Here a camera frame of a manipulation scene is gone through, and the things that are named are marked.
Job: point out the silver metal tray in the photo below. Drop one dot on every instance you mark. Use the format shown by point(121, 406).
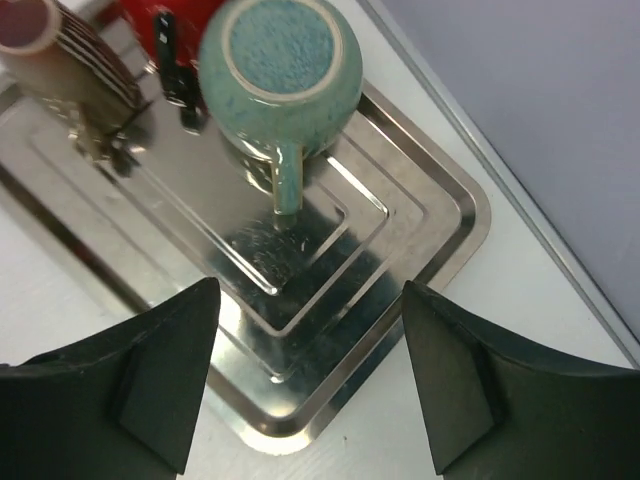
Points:
point(310, 304)

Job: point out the red mug black handle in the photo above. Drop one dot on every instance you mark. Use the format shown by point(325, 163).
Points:
point(170, 32)

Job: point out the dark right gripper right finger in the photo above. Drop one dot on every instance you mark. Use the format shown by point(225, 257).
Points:
point(497, 405)

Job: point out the brown striped steel mug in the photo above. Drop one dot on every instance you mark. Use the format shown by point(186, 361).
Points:
point(53, 51)

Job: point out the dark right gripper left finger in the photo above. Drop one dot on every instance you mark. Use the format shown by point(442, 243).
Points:
point(120, 404)

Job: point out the teal speckled ceramic mug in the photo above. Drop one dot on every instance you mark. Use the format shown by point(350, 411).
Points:
point(281, 79)

